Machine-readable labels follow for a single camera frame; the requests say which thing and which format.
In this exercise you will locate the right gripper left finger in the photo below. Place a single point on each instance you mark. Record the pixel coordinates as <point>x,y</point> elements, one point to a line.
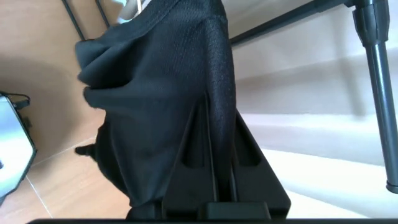
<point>192,186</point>

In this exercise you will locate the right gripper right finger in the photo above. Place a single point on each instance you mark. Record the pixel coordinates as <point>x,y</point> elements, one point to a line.
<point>258,186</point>

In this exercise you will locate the black short-sleeved shirt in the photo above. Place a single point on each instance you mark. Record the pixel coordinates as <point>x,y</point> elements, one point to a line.
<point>155,77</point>

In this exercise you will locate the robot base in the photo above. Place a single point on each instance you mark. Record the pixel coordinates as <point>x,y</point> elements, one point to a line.
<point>12,149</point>

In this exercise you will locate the black clothes rack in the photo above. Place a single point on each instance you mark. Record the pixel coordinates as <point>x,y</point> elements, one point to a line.
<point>381,93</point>

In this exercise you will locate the beige curtain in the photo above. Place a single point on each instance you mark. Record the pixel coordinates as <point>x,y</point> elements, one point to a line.
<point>311,140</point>

